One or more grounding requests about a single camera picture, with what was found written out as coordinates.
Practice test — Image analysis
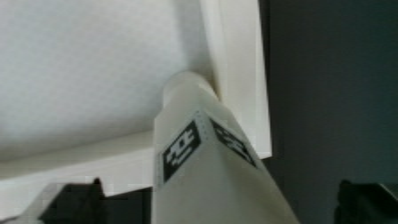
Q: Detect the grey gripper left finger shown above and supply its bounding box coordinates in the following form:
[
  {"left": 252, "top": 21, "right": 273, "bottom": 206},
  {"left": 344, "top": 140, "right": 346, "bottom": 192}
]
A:
[{"left": 39, "top": 179, "right": 152, "bottom": 224}]

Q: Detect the white leg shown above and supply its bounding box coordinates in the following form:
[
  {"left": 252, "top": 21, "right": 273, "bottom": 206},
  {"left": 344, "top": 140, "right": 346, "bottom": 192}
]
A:
[{"left": 150, "top": 72, "right": 300, "bottom": 224}]

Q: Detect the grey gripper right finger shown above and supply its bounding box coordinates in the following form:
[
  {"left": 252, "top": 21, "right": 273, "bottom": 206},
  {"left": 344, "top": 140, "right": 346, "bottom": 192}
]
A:
[{"left": 333, "top": 180, "right": 398, "bottom": 224}]

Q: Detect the white desk top tray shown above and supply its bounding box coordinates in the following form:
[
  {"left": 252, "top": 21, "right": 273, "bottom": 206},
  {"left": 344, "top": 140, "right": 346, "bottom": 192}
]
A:
[{"left": 0, "top": 0, "right": 271, "bottom": 220}]

